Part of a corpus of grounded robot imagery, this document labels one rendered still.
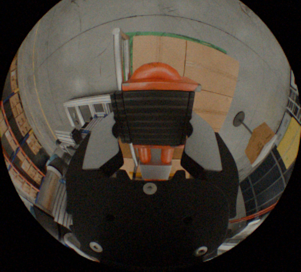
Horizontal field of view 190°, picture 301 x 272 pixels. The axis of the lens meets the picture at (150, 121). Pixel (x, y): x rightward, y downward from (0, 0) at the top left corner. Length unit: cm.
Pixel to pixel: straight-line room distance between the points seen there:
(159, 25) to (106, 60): 85
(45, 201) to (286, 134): 775
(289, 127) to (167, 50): 721
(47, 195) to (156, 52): 107
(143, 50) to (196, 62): 41
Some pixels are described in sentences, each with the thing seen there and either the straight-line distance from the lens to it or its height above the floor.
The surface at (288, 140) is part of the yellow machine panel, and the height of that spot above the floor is 119.
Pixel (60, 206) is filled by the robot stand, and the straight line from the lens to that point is 96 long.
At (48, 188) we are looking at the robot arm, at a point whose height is 137.
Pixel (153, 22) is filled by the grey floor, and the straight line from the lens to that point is 145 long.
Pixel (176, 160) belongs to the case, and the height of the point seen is 108.
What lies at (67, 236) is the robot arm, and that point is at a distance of 52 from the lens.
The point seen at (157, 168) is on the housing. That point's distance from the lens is 19.
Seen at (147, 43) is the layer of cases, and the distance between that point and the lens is 78.
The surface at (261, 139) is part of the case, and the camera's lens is 173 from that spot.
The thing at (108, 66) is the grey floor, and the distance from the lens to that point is 145.
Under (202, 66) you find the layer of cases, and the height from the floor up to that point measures 54.
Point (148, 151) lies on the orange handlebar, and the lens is 16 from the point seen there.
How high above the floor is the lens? 131
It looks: 56 degrees down
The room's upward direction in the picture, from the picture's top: 176 degrees counter-clockwise
